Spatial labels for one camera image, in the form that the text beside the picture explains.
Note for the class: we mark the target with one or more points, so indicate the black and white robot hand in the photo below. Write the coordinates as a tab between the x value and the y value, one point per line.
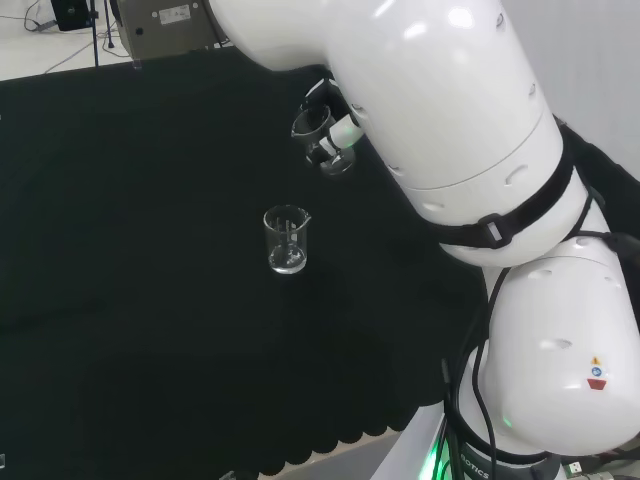
341	131

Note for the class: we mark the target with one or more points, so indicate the small clear glass beaker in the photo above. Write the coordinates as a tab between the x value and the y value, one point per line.
320	142

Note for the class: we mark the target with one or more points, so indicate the black bench cloth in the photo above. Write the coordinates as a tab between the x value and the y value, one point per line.
175	250

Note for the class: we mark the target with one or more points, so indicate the grey metal equipment box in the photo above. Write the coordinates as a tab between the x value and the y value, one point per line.
165	25

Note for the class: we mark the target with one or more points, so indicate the black tripod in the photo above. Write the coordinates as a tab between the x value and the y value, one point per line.
97	30

